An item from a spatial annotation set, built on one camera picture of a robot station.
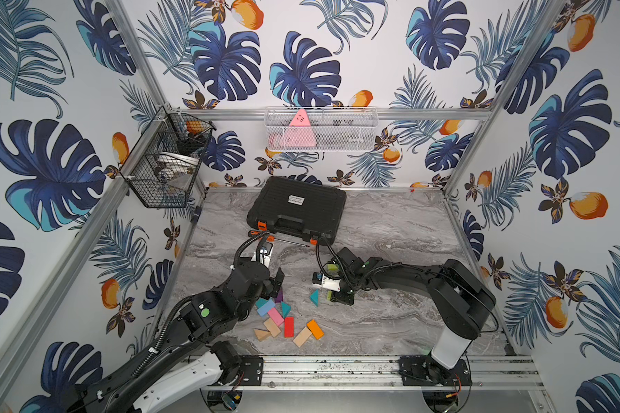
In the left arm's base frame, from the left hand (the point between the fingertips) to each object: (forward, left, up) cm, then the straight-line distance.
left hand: (265, 261), depth 70 cm
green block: (+4, -19, -9) cm, 21 cm away
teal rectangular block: (-2, +4, -24) cm, 25 cm away
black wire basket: (+27, +37, +6) cm, 46 cm away
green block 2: (-1, -19, -17) cm, 25 cm away
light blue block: (-4, +2, -23) cm, 24 cm away
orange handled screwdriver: (+23, +4, -23) cm, 33 cm away
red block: (-9, -6, -26) cm, 28 cm away
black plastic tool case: (+36, -5, -18) cm, 40 cm away
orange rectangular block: (-9, -14, -23) cm, 29 cm away
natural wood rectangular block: (-13, -11, -23) cm, 29 cm away
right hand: (+4, -21, -24) cm, 32 cm away
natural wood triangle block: (-13, +2, -22) cm, 26 cm away
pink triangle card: (+46, -5, +11) cm, 47 cm away
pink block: (-7, -2, -23) cm, 24 cm away
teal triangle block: (0, -14, -24) cm, 28 cm away
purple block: (0, -2, -25) cm, 25 cm away
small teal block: (-5, -5, -23) cm, 24 cm away
